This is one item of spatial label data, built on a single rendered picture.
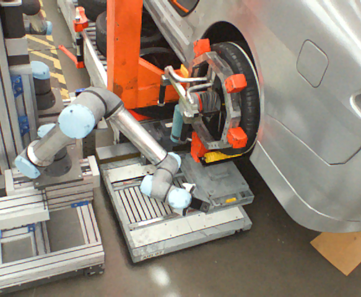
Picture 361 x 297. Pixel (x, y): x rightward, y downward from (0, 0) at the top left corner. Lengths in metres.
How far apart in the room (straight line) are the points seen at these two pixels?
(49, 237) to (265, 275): 1.33
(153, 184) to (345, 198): 0.80
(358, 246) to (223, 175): 1.04
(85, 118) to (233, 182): 1.62
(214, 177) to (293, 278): 0.81
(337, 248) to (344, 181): 1.35
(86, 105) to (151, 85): 1.35
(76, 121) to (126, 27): 1.12
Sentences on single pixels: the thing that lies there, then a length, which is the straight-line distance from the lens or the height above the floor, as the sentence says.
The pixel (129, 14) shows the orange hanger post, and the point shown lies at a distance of 2.48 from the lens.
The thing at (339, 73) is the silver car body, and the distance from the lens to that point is 1.70.
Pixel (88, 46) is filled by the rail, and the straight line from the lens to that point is 3.75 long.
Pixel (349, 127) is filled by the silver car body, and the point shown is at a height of 1.38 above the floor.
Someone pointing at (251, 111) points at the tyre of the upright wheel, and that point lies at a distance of 2.23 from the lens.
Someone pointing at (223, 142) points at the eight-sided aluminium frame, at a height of 0.78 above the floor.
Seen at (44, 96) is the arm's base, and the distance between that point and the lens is 2.37.
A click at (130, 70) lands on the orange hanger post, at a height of 0.83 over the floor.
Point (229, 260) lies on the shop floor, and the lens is 2.81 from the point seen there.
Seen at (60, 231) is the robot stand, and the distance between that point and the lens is 2.59.
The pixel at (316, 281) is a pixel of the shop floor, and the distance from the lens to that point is 2.92.
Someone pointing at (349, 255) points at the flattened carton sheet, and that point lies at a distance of 3.14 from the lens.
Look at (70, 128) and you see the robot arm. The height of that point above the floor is 1.32.
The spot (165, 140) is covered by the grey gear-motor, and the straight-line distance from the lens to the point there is 2.92.
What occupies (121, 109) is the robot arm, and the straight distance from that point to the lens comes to 1.62.
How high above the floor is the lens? 2.33
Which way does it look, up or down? 43 degrees down
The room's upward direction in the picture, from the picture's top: 10 degrees clockwise
